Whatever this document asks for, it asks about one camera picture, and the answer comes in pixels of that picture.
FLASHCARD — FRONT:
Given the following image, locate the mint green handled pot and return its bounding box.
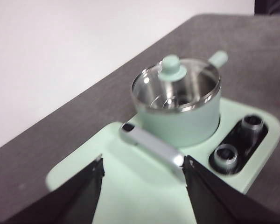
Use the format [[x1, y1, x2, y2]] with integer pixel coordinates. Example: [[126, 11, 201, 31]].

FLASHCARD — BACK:
[[130, 50, 229, 148]]

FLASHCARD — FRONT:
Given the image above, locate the silver control knob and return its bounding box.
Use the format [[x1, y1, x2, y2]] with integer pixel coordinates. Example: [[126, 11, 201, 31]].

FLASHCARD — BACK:
[[241, 115, 264, 139], [214, 144, 239, 169]]

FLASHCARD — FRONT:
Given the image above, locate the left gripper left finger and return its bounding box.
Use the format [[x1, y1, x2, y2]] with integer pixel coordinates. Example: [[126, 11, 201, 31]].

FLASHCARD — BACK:
[[4, 154, 105, 224]]

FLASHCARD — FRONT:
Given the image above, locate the chrome cover handle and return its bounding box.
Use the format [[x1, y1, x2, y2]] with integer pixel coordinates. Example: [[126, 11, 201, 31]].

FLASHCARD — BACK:
[[119, 123, 186, 184]]

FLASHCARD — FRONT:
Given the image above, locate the glass lid with green knob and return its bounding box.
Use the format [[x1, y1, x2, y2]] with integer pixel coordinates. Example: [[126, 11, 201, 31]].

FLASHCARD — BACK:
[[131, 54, 222, 113]]

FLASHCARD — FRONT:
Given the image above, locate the mint green breakfast machine base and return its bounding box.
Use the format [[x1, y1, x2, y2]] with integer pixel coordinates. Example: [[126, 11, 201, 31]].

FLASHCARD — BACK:
[[127, 97, 280, 194]]

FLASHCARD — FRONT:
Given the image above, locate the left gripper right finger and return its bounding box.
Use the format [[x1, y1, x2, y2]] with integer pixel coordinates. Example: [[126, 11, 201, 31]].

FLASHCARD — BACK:
[[182, 155, 280, 224]]

